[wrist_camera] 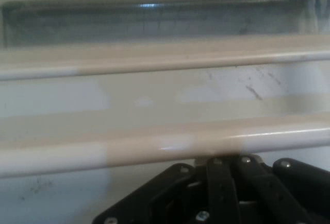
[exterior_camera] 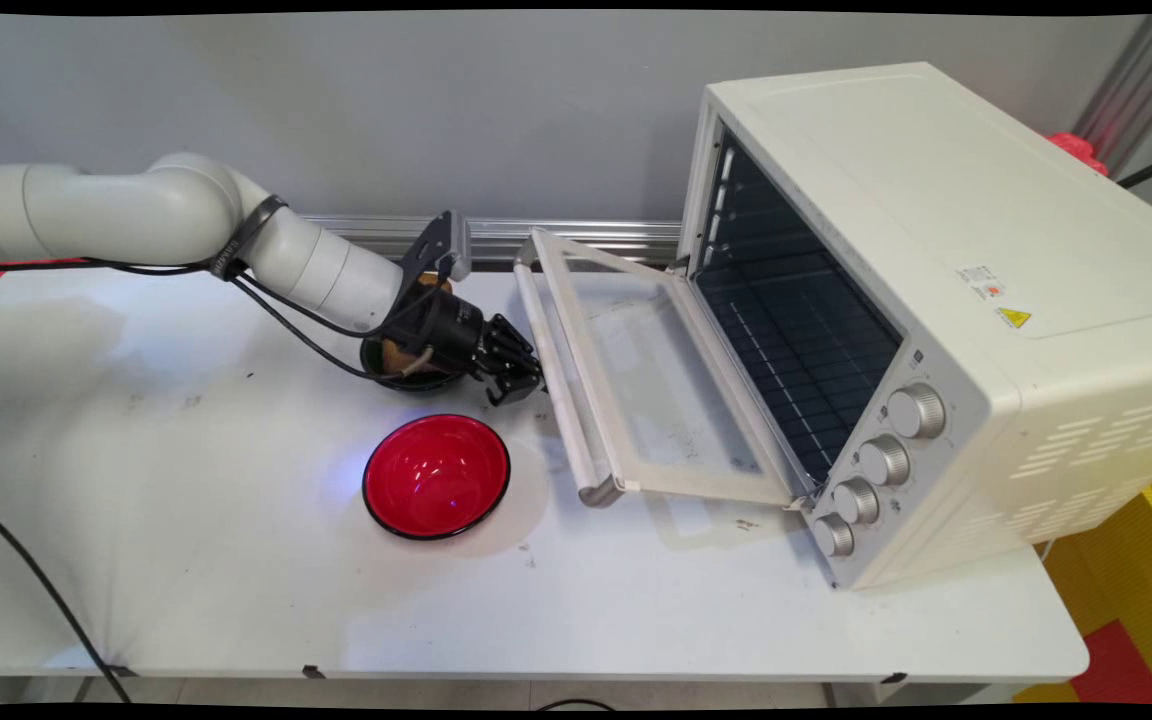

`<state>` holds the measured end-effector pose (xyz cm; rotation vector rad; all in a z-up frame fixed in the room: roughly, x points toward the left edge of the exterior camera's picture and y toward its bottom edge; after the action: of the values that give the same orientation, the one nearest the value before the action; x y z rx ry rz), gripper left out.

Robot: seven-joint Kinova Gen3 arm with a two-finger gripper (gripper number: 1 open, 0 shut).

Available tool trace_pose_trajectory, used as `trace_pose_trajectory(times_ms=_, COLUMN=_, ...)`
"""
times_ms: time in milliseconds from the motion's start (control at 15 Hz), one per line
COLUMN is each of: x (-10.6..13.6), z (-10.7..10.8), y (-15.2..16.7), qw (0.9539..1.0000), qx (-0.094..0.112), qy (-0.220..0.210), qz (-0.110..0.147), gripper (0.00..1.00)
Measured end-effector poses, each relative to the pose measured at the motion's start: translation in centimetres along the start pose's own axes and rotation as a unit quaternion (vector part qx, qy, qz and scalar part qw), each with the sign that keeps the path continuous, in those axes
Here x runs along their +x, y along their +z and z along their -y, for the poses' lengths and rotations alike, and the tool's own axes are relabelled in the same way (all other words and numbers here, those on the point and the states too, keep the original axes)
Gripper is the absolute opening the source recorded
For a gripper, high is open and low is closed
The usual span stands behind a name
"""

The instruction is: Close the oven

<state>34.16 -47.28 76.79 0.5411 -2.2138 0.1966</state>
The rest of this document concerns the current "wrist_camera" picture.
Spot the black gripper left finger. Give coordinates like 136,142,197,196
92,156,242,224

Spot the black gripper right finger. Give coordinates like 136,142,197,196
230,153,330,224

